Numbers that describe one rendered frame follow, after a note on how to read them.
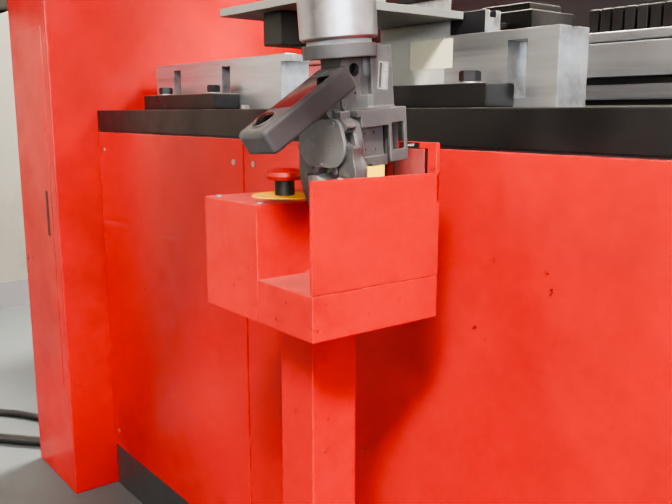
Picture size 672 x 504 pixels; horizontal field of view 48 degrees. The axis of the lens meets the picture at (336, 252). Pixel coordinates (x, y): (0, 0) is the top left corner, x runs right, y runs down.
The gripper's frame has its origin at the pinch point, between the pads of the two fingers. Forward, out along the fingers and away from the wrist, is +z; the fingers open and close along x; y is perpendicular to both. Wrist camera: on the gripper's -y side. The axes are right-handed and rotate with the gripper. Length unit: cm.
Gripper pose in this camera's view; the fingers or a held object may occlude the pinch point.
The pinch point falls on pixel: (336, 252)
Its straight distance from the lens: 76.0
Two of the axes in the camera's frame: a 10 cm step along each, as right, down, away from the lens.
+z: 0.7, 9.7, 2.3
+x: -6.1, -1.4, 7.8
